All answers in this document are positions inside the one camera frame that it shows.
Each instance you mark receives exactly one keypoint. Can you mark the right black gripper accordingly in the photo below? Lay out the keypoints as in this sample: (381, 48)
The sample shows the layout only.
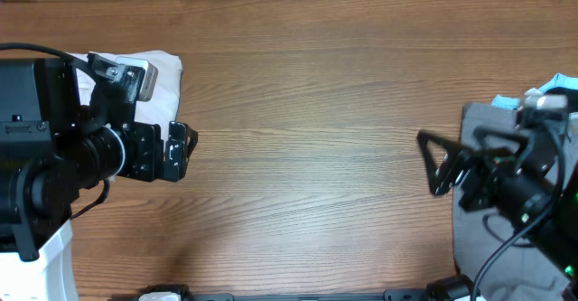
(480, 162)

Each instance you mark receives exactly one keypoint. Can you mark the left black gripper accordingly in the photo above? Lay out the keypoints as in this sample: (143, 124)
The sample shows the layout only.
(148, 168)

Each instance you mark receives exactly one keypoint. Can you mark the beige shorts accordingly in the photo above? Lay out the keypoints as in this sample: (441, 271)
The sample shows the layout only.
(163, 106)

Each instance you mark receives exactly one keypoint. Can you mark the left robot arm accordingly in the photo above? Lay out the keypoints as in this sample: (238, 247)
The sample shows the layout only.
(67, 125)

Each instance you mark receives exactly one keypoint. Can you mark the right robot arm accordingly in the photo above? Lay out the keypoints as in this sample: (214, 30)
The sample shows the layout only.
(514, 184)

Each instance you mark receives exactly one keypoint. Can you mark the grey shorts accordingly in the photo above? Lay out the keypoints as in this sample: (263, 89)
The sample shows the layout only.
(520, 274)

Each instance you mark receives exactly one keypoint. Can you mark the blue and black garment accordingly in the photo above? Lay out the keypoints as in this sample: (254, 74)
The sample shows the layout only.
(560, 84)

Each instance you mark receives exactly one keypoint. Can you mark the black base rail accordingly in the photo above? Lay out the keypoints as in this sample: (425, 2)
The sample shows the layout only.
(444, 290)

